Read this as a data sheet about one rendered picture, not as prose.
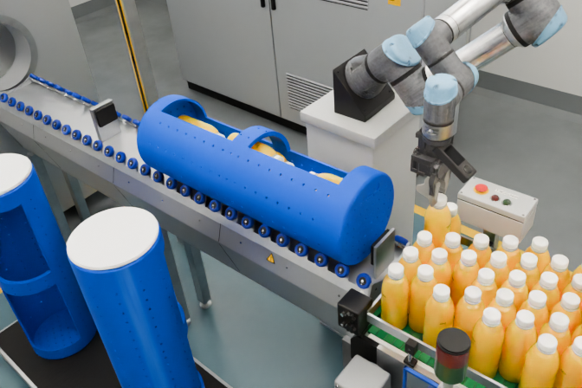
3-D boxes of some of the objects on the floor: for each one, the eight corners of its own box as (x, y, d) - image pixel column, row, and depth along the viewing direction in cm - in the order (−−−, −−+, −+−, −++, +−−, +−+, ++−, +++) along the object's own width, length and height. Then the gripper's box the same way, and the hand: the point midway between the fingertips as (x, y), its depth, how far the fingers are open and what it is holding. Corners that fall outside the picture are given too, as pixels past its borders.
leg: (70, 238, 339) (35, 148, 303) (76, 242, 336) (41, 151, 299) (61, 243, 336) (24, 153, 299) (67, 248, 333) (30, 157, 296)
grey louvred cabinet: (229, 65, 509) (202, -118, 424) (455, 143, 387) (480, -92, 302) (182, 90, 477) (141, -101, 393) (411, 184, 355) (424, -66, 271)
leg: (184, 316, 285) (158, 218, 249) (193, 321, 282) (166, 223, 246) (176, 324, 282) (147, 225, 245) (184, 329, 279) (156, 231, 242)
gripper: (430, 119, 154) (425, 183, 166) (407, 139, 147) (404, 204, 159) (461, 127, 149) (453, 193, 161) (438, 149, 142) (433, 216, 155)
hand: (439, 198), depth 158 cm, fingers closed on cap, 4 cm apart
